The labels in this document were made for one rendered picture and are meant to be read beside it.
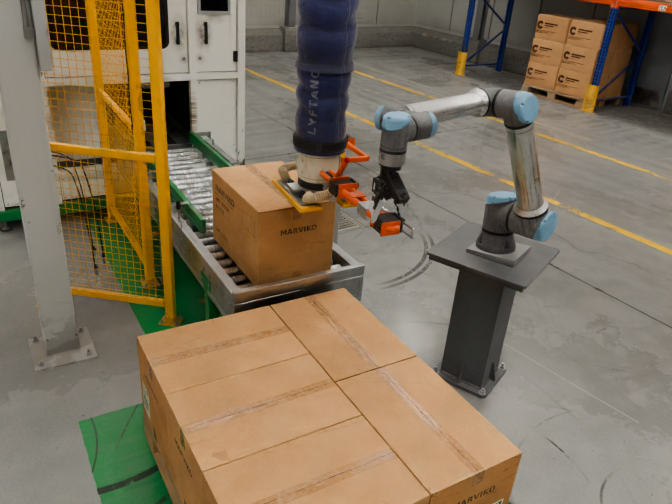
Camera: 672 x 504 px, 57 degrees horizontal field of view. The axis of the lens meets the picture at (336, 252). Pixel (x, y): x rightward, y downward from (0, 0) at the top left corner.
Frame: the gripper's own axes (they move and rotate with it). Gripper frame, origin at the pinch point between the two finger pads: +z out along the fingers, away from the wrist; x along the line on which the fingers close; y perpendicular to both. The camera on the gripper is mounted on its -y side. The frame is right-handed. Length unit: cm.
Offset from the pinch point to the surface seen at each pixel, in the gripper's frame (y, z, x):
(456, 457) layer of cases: -51, 65, -7
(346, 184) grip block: 30.0, -2.3, 2.0
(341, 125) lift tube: 50, -20, -4
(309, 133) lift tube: 52, -16, 9
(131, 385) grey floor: 88, 120, 82
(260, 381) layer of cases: 7, 65, 43
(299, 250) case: 73, 48, 2
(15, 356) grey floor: 131, 120, 135
